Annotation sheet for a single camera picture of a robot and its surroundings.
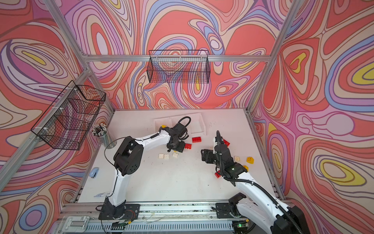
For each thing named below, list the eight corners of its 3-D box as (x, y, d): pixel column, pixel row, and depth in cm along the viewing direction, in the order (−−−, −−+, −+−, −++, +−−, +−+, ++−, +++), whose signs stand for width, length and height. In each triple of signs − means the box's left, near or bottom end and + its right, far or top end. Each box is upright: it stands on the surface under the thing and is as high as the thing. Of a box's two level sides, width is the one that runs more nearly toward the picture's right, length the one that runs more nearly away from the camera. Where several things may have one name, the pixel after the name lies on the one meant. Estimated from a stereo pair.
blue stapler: (90, 178, 87) (88, 176, 85) (94, 169, 90) (92, 167, 88) (95, 178, 87) (93, 176, 85) (99, 169, 90) (97, 167, 88)
